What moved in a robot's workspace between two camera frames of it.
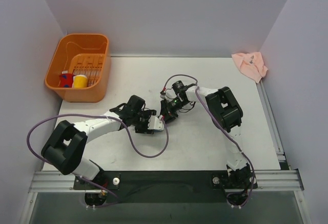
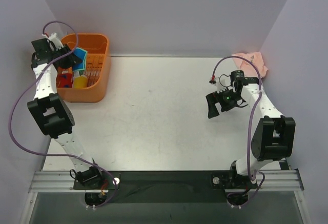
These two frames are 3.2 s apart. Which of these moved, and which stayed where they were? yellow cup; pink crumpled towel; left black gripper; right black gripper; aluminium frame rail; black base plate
Moved: left black gripper; right black gripper
Stayed: aluminium frame rail; yellow cup; pink crumpled towel; black base plate
